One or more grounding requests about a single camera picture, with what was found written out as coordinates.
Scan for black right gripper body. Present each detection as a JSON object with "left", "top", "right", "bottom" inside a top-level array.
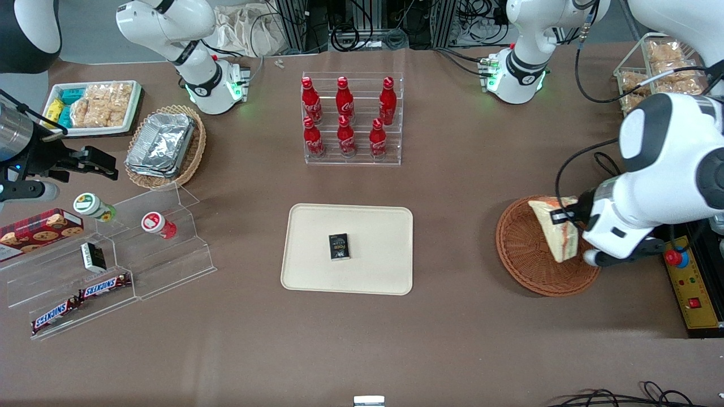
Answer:
[{"left": 21, "top": 133, "right": 87, "bottom": 183}]

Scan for triangle sandwich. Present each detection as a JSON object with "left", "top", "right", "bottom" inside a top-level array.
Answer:
[{"left": 527, "top": 196, "right": 581, "bottom": 265}]

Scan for white rectangular snack tray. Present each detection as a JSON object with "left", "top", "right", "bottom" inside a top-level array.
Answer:
[{"left": 42, "top": 80, "right": 143, "bottom": 138}]

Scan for aluminium foil tray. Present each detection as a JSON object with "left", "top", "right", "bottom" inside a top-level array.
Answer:
[
  {"left": 126, "top": 112, "right": 196, "bottom": 171},
  {"left": 127, "top": 163, "right": 180, "bottom": 178}
]

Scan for round brown wicker basket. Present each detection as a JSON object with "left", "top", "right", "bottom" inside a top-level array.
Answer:
[{"left": 495, "top": 194, "right": 604, "bottom": 298}]

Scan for oval light wicker basket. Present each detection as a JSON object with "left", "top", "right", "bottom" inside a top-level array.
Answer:
[{"left": 124, "top": 105, "right": 208, "bottom": 190}]

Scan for beige plastic tray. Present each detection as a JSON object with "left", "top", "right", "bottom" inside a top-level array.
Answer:
[{"left": 281, "top": 203, "right": 414, "bottom": 296}]

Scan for green lid yogurt bottle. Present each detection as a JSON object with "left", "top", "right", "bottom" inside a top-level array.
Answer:
[{"left": 73, "top": 192, "right": 118, "bottom": 223}]

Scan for clear rice cracker bag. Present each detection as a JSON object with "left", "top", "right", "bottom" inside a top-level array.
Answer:
[
  {"left": 106, "top": 83, "right": 134, "bottom": 127},
  {"left": 70, "top": 85, "right": 111, "bottom": 128}
]

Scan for red cookie box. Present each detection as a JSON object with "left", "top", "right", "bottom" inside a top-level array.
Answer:
[{"left": 0, "top": 208, "right": 85, "bottom": 263}]

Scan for red lid yogurt bottle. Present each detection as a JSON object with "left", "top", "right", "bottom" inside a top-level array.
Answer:
[{"left": 141, "top": 211, "right": 178, "bottom": 240}]

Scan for small black white box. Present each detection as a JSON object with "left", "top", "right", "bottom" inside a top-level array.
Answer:
[{"left": 80, "top": 241, "right": 107, "bottom": 274}]

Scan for clear acrylic stepped shelf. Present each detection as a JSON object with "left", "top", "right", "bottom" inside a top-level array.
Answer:
[{"left": 0, "top": 181, "right": 218, "bottom": 342}]

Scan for Snickers chocolate bar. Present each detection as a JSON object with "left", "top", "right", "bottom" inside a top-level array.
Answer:
[
  {"left": 77, "top": 272, "right": 132, "bottom": 301},
  {"left": 31, "top": 296, "right": 81, "bottom": 335}
]

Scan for yellow black control box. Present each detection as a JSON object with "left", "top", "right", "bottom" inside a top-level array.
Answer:
[{"left": 661, "top": 235, "right": 724, "bottom": 340}]

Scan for beige cloth bag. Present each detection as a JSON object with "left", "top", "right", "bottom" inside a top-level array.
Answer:
[{"left": 212, "top": 3, "right": 288, "bottom": 58}]

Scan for red Coca-Cola bottle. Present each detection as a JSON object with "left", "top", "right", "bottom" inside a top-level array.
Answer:
[
  {"left": 335, "top": 76, "right": 356, "bottom": 124},
  {"left": 368, "top": 117, "right": 389, "bottom": 161},
  {"left": 302, "top": 116, "right": 326, "bottom": 159},
  {"left": 336, "top": 115, "right": 357, "bottom": 158},
  {"left": 378, "top": 76, "right": 398, "bottom": 127},
  {"left": 301, "top": 76, "right": 324, "bottom": 125}
]

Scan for clear acrylic bottle rack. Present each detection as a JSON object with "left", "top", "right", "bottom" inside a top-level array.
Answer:
[{"left": 301, "top": 71, "right": 405, "bottom": 167}]

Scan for small black card box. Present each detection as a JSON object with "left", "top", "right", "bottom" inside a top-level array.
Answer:
[{"left": 328, "top": 232, "right": 351, "bottom": 262}]

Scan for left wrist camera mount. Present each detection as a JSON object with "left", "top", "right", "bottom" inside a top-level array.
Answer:
[{"left": 583, "top": 237, "right": 668, "bottom": 269}]

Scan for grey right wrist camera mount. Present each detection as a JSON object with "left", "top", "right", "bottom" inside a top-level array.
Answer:
[{"left": 0, "top": 180, "right": 61, "bottom": 205}]

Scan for black looped gripper cable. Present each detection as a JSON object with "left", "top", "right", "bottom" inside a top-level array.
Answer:
[{"left": 555, "top": 137, "right": 624, "bottom": 200}]

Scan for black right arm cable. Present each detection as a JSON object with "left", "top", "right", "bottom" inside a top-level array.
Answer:
[{"left": 0, "top": 88, "right": 70, "bottom": 137}]

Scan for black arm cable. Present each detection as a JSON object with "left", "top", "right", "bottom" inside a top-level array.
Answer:
[
  {"left": 0, "top": 88, "right": 70, "bottom": 137},
  {"left": 575, "top": 14, "right": 710, "bottom": 105}
]

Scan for white wire rack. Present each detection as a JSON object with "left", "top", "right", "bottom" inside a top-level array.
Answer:
[{"left": 613, "top": 32, "right": 712, "bottom": 116}]

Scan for black floor cable bundle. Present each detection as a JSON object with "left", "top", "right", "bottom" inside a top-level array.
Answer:
[{"left": 544, "top": 381, "right": 710, "bottom": 407}]

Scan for aluminium frame equipment rack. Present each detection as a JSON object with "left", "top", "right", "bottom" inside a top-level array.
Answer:
[{"left": 271, "top": 0, "right": 512, "bottom": 55}]

